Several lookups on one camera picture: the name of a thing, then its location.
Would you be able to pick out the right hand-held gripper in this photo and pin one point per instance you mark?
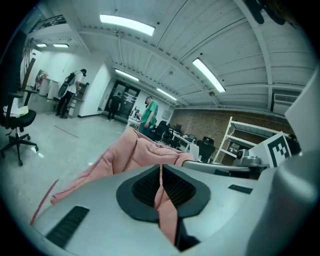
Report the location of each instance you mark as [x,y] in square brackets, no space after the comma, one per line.
[260,150]

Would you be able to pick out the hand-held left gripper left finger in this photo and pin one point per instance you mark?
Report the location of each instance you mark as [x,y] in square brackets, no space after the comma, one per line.
[100,200]

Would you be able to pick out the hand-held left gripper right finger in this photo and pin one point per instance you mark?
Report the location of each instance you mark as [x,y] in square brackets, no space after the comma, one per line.
[225,212]

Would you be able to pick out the pink padded armchair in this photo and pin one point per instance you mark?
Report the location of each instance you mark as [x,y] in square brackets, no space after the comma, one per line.
[120,160]

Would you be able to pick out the black office chair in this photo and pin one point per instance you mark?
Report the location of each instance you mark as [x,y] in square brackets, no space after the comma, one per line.
[205,150]
[17,122]
[162,130]

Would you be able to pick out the white office desk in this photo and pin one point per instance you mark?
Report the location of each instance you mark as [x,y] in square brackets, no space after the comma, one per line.
[185,142]

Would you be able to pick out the white metal shelf rack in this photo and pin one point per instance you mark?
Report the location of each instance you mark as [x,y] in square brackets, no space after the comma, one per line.
[230,140]

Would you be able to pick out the long ceiling light panel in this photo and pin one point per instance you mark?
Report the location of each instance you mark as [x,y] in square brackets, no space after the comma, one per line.
[167,93]
[208,75]
[41,45]
[61,45]
[127,23]
[127,75]

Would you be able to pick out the grey low cabinet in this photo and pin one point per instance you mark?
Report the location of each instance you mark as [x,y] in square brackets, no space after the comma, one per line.
[80,100]

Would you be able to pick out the dark glass double door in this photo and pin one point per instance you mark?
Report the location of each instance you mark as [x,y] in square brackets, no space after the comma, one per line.
[127,95]

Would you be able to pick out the cream folded cloth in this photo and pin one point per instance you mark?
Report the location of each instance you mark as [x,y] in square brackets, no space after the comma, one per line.
[17,111]

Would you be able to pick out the grey backpack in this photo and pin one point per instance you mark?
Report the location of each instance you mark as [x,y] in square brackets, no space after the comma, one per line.
[70,78]

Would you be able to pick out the brown wooden plank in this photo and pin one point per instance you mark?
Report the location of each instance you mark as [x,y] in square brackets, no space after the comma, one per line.
[28,72]

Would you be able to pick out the black mezzanine railing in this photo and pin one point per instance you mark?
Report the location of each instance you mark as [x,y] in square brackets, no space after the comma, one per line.
[48,22]

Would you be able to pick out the white wall electrical box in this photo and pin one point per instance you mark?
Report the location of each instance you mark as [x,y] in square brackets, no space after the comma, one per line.
[166,114]

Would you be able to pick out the ceiling dome camera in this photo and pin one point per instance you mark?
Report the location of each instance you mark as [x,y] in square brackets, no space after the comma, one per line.
[212,93]

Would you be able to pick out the wall air conditioner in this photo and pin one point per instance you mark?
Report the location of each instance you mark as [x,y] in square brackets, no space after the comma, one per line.
[286,102]

